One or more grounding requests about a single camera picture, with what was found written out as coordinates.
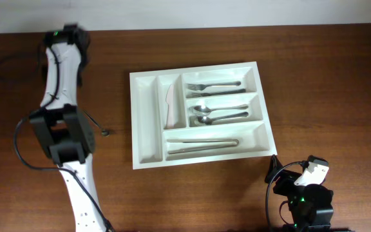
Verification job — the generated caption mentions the steel tongs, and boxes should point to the steel tongs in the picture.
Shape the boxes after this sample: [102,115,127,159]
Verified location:
[167,139,240,155]

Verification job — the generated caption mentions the steel spoon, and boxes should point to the steel spoon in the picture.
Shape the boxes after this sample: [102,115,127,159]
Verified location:
[192,104,249,116]
[194,111,249,126]

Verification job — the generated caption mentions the steel fork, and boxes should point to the steel fork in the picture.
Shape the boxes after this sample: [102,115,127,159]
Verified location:
[186,89,246,98]
[186,81,241,91]

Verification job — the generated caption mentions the small steel teaspoon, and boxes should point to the small steel teaspoon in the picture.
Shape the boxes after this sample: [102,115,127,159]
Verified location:
[83,110,110,137]

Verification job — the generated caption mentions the white plastic knife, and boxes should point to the white plastic knife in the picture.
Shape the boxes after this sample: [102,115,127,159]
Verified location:
[166,84,175,129]

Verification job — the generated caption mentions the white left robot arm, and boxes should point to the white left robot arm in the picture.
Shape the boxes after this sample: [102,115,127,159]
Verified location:
[29,24,113,231]

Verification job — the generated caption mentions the white cutlery tray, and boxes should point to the white cutlery tray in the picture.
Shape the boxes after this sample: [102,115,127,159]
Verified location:
[129,62,277,169]

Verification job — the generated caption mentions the black cable right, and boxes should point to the black cable right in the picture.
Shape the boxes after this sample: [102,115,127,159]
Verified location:
[265,160,309,232]

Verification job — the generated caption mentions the black cable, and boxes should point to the black cable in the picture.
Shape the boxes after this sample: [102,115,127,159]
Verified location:
[0,44,114,232]
[265,160,309,232]

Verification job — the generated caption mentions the black cable left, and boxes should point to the black cable left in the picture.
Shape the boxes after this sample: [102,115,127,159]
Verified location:
[0,44,114,232]

